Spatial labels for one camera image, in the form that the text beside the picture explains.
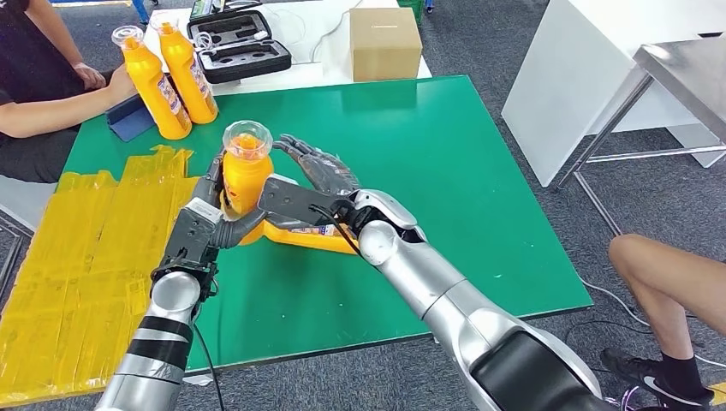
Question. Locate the person's left hand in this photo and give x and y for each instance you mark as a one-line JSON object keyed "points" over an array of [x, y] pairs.
{"points": [[89, 75]]}

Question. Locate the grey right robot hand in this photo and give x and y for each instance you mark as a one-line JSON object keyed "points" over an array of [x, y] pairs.
{"points": [[329, 173]]}

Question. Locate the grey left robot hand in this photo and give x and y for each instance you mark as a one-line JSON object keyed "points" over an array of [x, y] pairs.
{"points": [[227, 235]]}

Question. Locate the person's right hand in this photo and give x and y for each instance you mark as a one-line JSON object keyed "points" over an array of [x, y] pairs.
{"points": [[122, 86]]}

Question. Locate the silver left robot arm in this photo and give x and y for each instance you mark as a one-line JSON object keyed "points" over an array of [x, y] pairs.
{"points": [[164, 329]]}

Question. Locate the person's left forearm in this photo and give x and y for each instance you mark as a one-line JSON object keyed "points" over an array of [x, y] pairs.
{"points": [[51, 34]]}

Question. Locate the person's right forearm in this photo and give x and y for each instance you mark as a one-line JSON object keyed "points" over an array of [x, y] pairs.
{"points": [[57, 116]]}

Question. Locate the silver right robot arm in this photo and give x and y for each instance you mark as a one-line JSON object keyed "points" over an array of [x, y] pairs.
{"points": [[442, 289]]}

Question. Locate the blue tablet case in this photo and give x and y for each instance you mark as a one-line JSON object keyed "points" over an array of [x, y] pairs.
{"points": [[130, 122]]}

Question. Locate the person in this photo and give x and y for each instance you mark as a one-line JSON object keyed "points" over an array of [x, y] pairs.
{"points": [[28, 62], [669, 278]]}

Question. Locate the black device green label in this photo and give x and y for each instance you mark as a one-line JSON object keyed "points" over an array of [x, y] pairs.
{"points": [[207, 8]]}

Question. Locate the black foam-lined case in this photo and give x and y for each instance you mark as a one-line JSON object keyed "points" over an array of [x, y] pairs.
{"points": [[244, 67]]}

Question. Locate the brown cardboard box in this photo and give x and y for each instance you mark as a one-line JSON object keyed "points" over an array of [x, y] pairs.
{"points": [[385, 48]]}

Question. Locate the white seat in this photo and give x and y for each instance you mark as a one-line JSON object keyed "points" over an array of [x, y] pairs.
{"points": [[22, 198]]}

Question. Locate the white table foot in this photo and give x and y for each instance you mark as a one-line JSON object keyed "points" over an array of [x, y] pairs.
{"points": [[198, 379]]}

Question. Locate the small white plug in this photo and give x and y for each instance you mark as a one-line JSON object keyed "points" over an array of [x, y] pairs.
{"points": [[261, 35]]}

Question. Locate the yellow taped cardboard sheet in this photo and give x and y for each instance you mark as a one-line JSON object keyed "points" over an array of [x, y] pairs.
{"points": [[68, 272]]}

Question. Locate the green plastic crate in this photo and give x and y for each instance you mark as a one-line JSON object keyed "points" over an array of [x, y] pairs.
{"points": [[409, 7]]}

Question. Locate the white desk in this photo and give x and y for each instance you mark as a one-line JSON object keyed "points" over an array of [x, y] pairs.
{"points": [[567, 85]]}

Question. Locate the black sneaker white logo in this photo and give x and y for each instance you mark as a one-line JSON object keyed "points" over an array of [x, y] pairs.
{"points": [[635, 369]]}

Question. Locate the stainless steel table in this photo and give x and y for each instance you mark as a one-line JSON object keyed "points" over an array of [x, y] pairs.
{"points": [[692, 76]]}

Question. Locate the dark sneaker pink laces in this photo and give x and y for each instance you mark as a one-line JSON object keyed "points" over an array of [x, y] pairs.
{"points": [[629, 400]]}

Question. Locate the yellow patterned object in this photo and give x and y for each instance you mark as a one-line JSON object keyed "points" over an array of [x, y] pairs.
{"points": [[719, 394]]}

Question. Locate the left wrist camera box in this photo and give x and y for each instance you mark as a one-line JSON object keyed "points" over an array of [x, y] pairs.
{"points": [[193, 232]]}

